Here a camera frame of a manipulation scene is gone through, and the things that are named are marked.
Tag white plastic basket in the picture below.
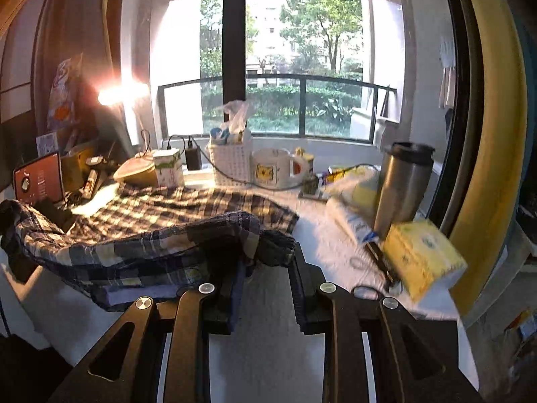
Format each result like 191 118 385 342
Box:
207 139 253 187

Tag desk lamp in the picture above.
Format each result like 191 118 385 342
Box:
97 78 151 152

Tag yellow tissue box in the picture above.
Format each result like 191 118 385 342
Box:
382 218 467 303

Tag black power adapter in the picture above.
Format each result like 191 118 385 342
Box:
185 136 202 171

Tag spray can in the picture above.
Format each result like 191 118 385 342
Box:
82 169 98 200

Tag tan food container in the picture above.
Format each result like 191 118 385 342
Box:
113 153 158 188

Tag yellow snack bag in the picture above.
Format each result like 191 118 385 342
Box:
323 166 380 218

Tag steel thermos tumbler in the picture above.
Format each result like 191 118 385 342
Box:
372 142 435 241

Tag green white carton box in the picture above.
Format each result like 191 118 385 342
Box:
153 148 185 187

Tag black charging cable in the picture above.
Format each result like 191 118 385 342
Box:
166 135 381 189

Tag black balcony railing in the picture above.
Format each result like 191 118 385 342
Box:
156 72 398 144

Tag blue white plaid pants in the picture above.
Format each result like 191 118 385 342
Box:
1 186 299 311

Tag yellow lid jar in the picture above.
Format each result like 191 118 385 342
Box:
295 147 315 173

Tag white bear mug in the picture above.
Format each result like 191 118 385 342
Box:
251 148 309 190

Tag white tube of cream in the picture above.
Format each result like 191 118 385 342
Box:
326 196 378 245

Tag small green figurine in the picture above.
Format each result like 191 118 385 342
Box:
301 173 320 195

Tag white plastic bag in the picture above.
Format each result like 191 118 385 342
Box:
209 100 255 146

